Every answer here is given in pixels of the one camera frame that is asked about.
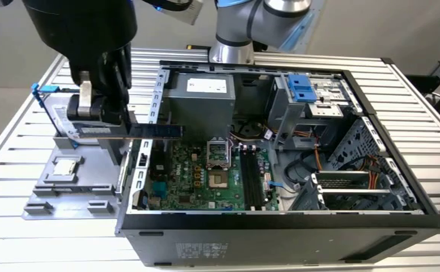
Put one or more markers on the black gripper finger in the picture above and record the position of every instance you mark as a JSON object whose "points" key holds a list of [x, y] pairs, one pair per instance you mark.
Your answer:
{"points": [[116, 79], [87, 109]]}

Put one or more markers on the green RAM stick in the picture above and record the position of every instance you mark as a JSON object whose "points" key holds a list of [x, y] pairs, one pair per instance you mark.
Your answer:
{"points": [[155, 131]]}

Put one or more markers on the black RAM slot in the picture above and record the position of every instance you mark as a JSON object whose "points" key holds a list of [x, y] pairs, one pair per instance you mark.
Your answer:
{"points": [[256, 178], [248, 178]]}

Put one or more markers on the hard disk in blue carrier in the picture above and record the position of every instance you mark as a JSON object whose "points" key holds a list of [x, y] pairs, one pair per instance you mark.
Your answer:
{"points": [[48, 88]]}

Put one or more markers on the silver CPU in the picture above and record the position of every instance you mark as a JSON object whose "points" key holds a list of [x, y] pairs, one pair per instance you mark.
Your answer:
{"points": [[64, 167]]}

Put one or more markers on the grey parts rack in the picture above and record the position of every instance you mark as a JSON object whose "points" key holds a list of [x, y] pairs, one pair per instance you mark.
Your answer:
{"points": [[91, 173]]}

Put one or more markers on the grey power supply unit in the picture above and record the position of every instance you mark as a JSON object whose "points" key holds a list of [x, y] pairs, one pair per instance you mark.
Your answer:
{"points": [[198, 107]]}

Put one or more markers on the black yellow plug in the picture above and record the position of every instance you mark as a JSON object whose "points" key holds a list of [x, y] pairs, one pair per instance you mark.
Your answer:
{"points": [[195, 47]]}

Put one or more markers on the green motherboard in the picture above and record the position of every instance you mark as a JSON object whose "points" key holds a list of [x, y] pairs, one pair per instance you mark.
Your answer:
{"points": [[182, 181]]}

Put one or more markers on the black cooling fan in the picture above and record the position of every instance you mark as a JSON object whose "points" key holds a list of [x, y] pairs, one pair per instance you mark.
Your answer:
{"points": [[248, 131]]}

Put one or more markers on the CPU socket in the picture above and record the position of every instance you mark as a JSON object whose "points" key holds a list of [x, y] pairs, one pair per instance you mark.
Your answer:
{"points": [[219, 179]]}

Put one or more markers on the blue drive latch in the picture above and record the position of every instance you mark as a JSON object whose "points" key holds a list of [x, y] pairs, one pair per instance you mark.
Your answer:
{"points": [[302, 90]]}

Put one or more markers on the grey metal drive cage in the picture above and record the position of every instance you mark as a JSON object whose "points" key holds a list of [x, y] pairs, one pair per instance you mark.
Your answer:
{"points": [[326, 110]]}

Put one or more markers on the black open PC case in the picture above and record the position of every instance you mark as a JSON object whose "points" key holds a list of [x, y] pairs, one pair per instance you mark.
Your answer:
{"points": [[280, 243]]}

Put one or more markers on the metal disk bay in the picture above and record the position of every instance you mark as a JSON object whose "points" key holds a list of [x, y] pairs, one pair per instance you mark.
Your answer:
{"points": [[356, 191]]}

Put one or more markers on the graphics card with metal bracket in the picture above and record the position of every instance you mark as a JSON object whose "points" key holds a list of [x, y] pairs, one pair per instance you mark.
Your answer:
{"points": [[123, 175]]}

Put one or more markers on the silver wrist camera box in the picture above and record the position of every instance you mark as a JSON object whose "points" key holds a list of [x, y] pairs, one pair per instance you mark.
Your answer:
{"points": [[190, 14]]}

